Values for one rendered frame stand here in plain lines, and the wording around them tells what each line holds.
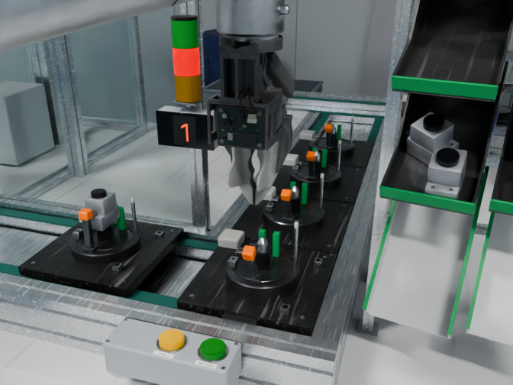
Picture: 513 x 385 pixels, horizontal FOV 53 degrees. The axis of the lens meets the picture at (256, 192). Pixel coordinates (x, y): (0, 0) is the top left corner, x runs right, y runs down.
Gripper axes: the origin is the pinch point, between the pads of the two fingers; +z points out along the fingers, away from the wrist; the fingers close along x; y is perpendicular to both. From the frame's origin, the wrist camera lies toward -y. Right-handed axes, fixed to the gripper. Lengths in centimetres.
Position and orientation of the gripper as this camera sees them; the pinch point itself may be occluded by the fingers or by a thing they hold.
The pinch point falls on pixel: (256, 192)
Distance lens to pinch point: 67.1
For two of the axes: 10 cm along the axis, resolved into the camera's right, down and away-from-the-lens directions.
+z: 0.0, 9.1, 4.1
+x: 9.5, 1.3, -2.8
